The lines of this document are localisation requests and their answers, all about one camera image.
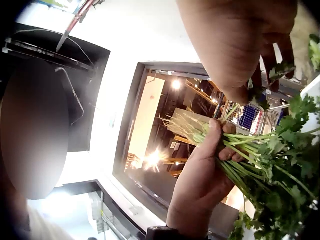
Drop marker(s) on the person's right hand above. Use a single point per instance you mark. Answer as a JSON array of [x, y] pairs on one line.
[[225, 30]]

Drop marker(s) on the person's left hand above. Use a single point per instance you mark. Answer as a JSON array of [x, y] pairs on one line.
[[200, 180]]

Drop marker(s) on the person's left fingers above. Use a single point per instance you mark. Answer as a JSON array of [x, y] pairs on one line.
[[228, 153]]

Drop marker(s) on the person's left thumb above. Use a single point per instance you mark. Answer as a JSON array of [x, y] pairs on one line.
[[208, 140]]

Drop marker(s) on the person's right thumb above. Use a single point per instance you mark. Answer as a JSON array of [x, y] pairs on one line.
[[230, 72]]

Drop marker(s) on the person's right fingers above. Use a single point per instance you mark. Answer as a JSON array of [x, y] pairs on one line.
[[282, 53]]

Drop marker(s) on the small coriander sprig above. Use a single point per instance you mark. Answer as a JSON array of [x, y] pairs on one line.
[[281, 68]]

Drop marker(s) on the coriander bunch with roots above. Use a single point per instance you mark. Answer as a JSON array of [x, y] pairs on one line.
[[280, 175]]

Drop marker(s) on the leafy green bunch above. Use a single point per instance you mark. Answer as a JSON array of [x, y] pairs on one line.
[[314, 50]]

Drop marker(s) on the metal shopping cart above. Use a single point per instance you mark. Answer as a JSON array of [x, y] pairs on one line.
[[250, 120]]

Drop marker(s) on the dark framed ceiling opening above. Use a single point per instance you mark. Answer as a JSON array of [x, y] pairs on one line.
[[155, 125]]

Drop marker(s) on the black wrist band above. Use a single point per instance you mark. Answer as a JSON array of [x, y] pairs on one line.
[[170, 232]]

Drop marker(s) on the red and silver pipe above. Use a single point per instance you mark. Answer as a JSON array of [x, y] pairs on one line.
[[75, 17]]

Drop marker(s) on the person's body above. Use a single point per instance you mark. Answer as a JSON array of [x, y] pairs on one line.
[[42, 225]]

